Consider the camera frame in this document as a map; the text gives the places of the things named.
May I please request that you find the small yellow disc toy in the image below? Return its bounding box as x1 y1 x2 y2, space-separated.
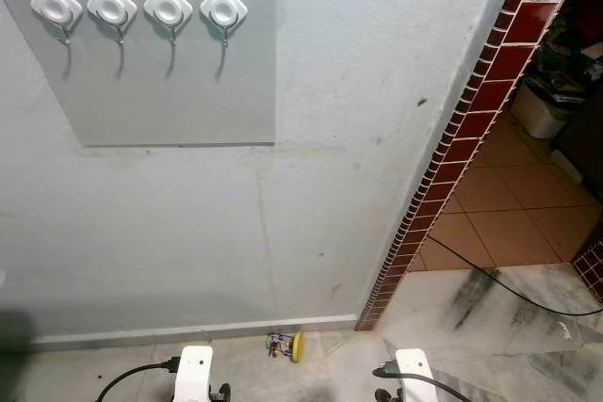
267 330 305 363

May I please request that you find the white storage bin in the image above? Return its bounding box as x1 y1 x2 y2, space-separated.
512 72 576 139

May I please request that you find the dark cabinet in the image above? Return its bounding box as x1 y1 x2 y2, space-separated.
551 72 603 203

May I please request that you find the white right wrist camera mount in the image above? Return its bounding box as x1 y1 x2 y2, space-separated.
394 348 434 402

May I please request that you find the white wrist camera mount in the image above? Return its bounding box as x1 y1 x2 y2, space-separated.
175 346 215 402
394 348 434 402

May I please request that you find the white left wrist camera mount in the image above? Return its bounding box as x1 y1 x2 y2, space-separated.
175 346 215 402

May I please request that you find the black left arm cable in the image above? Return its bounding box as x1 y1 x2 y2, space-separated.
94 357 182 402

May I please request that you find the black floor cable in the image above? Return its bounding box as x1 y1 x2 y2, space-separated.
424 235 603 317

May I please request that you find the low red tiled wall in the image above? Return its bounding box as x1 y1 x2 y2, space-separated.
572 223 603 304

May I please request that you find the grey wall board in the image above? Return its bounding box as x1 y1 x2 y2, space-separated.
0 0 278 148

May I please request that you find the red tiled wall edge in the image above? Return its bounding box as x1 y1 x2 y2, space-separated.
355 0 593 331

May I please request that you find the white wall hook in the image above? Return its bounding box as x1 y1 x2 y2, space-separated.
143 0 194 80
30 0 84 79
200 0 249 80
87 0 139 80

